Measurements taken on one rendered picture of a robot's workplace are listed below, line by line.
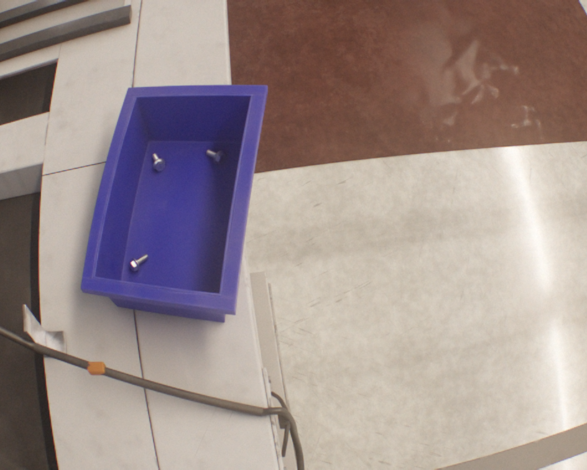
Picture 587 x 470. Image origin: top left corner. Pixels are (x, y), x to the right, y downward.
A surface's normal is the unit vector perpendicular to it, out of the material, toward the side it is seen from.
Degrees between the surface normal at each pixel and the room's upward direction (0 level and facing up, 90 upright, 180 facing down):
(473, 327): 0
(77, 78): 0
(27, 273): 0
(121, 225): 85
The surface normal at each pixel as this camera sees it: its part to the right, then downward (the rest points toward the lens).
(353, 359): -0.02, -0.48
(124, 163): 0.99, 0.03
